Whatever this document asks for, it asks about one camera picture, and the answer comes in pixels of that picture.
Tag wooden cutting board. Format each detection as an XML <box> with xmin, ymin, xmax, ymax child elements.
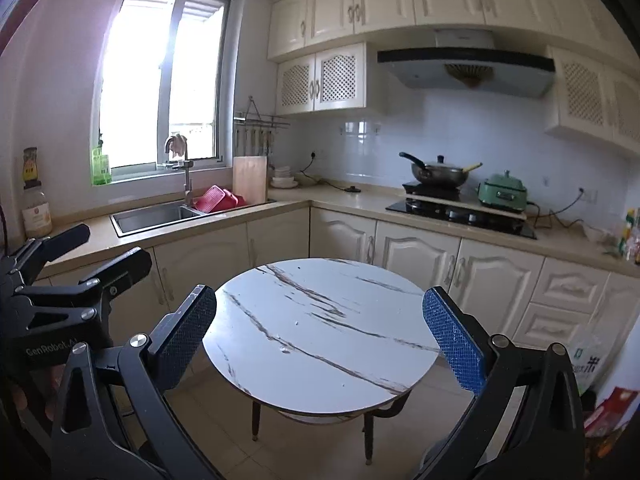
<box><xmin>232</xmin><ymin>155</ymin><xmax>268</xmax><ymax>203</ymax></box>

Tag sliding glass window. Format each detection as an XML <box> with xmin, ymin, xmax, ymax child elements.
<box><xmin>91</xmin><ymin>0</ymin><xmax>233</xmax><ymax>186</ymax></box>

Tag stack of white bowls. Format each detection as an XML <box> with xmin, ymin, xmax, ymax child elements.
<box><xmin>271</xmin><ymin>165</ymin><xmax>301</xmax><ymax>188</ymax></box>

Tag black power cord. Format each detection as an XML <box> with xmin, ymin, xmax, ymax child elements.
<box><xmin>298</xmin><ymin>152</ymin><xmax>362</xmax><ymax>194</ymax></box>

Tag round marble table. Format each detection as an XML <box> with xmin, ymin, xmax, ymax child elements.
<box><xmin>202</xmin><ymin>258</ymin><xmax>441</xmax><ymax>466</ymax></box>

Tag person's left hand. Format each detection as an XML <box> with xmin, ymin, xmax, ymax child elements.
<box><xmin>9</xmin><ymin>382</ymin><xmax>31</xmax><ymax>413</ymax></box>

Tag steel kitchen faucet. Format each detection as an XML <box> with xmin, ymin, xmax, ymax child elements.
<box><xmin>159</xmin><ymin>135</ymin><xmax>195</xmax><ymax>207</ymax></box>

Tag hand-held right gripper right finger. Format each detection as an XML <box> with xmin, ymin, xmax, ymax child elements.
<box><xmin>421</xmin><ymin>286</ymin><xmax>587</xmax><ymax>480</ymax></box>

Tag black range hood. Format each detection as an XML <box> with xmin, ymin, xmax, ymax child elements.
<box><xmin>376</xmin><ymin>30</ymin><xmax>557</xmax><ymax>99</ymax></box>

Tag beige kitchen countertop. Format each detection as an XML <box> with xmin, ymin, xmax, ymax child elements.
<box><xmin>37</xmin><ymin>180</ymin><xmax>640</xmax><ymax>281</ymax></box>

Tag wall utensil rack with knives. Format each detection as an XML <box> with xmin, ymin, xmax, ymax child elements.
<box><xmin>233</xmin><ymin>95</ymin><xmax>292</xmax><ymax>157</ymax></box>

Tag black glass gas hob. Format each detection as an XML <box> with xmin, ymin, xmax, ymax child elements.
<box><xmin>385</xmin><ymin>199</ymin><xmax>538</xmax><ymax>241</ymax></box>

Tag wide lattice door wall cabinet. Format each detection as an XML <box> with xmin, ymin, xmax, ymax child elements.
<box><xmin>544</xmin><ymin>45</ymin><xmax>640</xmax><ymax>158</ymax></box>

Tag green dish soap bottle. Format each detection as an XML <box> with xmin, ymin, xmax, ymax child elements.
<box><xmin>90</xmin><ymin>142</ymin><xmax>112</xmax><ymax>186</ymax></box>

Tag green electric cooking pot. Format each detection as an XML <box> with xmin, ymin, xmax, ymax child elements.
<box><xmin>476</xmin><ymin>170</ymin><xmax>532</xmax><ymax>213</ymax></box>

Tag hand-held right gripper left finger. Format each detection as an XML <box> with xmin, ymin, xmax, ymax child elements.
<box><xmin>50</xmin><ymin>284</ymin><xmax>221</xmax><ymax>480</ymax></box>

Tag clear jar with white label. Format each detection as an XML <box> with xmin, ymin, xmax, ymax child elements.
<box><xmin>21</xmin><ymin>185</ymin><xmax>53</xmax><ymax>238</ymax></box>

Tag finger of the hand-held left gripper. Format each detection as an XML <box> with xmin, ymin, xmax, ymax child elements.
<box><xmin>9</xmin><ymin>223</ymin><xmax>92</xmax><ymax>286</ymax></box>
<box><xmin>15</xmin><ymin>246</ymin><xmax>153</xmax><ymax>321</ymax></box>

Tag cream lower kitchen cabinets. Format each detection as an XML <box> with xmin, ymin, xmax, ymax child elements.
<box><xmin>37</xmin><ymin>205</ymin><xmax>640</xmax><ymax>401</ymax></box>

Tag yellow label sauce bottle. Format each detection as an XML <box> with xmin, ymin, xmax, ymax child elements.
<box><xmin>22</xmin><ymin>147</ymin><xmax>40</xmax><ymax>188</ymax></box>

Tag stainless steel sink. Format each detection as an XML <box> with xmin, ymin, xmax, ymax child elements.
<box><xmin>110</xmin><ymin>199</ymin><xmax>278</xmax><ymax>238</ymax></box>

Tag black induction cooker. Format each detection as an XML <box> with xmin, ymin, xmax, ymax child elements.
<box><xmin>402</xmin><ymin>180</ymin><xmax>463</xmax><ymax>200</ymax></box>

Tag white rice bag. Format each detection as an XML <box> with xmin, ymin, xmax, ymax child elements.
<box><xmin>565</xmin><ymin>327</ymin><xmax>608</xmax><ymax>401</ymax></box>

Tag narrow lattice door wall cabinet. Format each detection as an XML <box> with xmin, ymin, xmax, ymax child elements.
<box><xmin>276</xmin><ymin>42</ymin><xmax>368</xmax><ymax>116</ymax></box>

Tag cream upper wall cabinets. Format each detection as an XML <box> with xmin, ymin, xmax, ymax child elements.
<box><xmin>266</xmin><ymin>0</ymin><xmax>640</xmax><ymax>63</ymax></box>

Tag red plastic dish basket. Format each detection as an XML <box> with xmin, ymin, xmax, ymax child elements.
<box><xmin>194</xmin><ymin>185</ymin><xmax>247</xmax><ymax>213</ymax></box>

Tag steel wok with lid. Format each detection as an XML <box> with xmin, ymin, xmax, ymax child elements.
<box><xmin>398</xmin><ymin>151</ymin><xmax>483</xmax><ymax>186</ymax></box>

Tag red box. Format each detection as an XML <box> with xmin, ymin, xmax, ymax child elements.
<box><xmin>584</xmin><ymin>386</ymin><xmax>640</xmax><ymax>441</ymax></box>

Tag black pot power cable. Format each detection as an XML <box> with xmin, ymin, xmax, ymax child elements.
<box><xmin>525</xmin><ymin>189</ymin><xmax>586</xmax><ymax>231</ymax></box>

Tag cluster of condiment bottles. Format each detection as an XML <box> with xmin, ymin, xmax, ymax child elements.
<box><xmin>617</xmin><ymin>207</ymin><xmax>640</xmax><ymax>266</ymax></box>

